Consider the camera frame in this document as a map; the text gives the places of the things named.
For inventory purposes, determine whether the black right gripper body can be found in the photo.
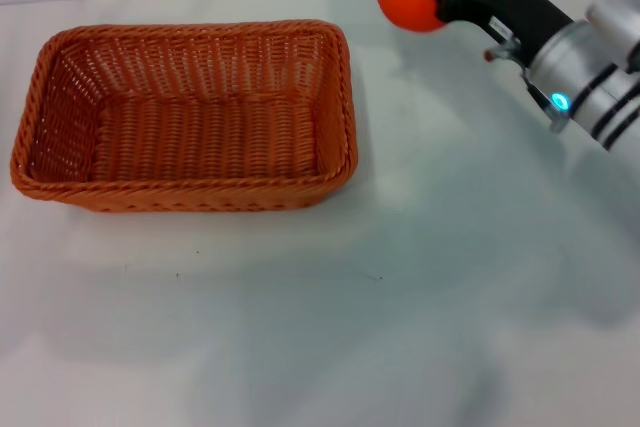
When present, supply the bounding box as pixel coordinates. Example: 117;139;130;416
436;0;576;54

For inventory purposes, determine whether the orange woven wicker basket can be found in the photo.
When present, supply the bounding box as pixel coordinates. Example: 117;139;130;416
9;19;360;214

